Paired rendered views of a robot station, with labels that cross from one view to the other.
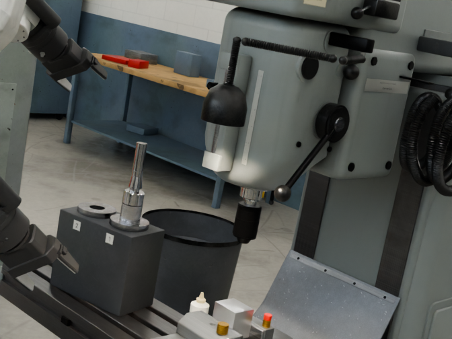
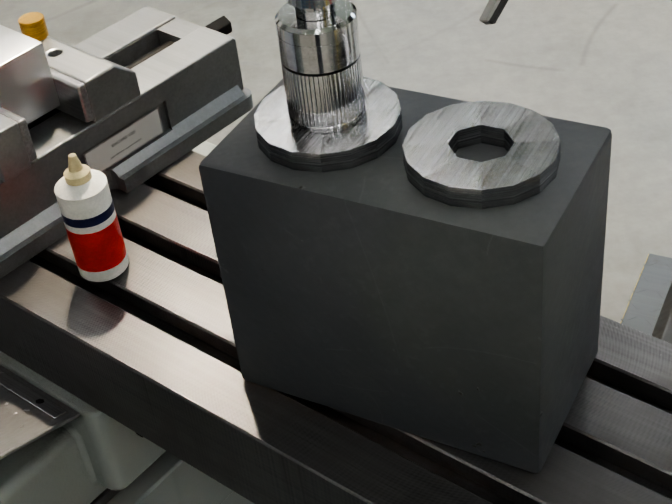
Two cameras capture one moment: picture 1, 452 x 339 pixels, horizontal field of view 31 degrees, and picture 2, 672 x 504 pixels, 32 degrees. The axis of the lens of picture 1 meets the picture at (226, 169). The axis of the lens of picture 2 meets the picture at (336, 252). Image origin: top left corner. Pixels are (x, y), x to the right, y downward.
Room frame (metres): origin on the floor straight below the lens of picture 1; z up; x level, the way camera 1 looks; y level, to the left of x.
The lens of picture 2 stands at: (2.36, 0.19, 1.50)
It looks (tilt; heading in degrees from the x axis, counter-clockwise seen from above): 39 degrees down; 180
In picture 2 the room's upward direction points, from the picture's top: 7 degrees counter-clockwise
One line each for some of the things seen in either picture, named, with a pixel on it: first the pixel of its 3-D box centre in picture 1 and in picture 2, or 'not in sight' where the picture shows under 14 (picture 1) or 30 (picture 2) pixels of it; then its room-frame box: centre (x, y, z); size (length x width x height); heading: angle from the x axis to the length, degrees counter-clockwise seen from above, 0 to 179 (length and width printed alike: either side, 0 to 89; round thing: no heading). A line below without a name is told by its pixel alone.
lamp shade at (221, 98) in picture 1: (225, 103); not in sight; (1.30, 0.02, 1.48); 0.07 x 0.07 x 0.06
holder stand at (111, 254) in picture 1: (106, 254); (411, 256); (1.78, 0.24, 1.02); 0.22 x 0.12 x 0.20; 58
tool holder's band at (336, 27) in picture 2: (134, 193); (316, 18); (1.76, 0.19, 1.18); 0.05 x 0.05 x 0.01
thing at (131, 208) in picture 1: (131, 208); (322, 70); (1.76, 0.19, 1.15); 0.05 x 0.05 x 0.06
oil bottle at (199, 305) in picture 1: (198, 315); (88, 212); (1.63, 0.00, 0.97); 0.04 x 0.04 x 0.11
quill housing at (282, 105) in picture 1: (272, 100); not in sight; (1.52, -0.06, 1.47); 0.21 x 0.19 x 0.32; 47
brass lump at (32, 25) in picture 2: (222, 327); (33, 27); (1.44, -0.05, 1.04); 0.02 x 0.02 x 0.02
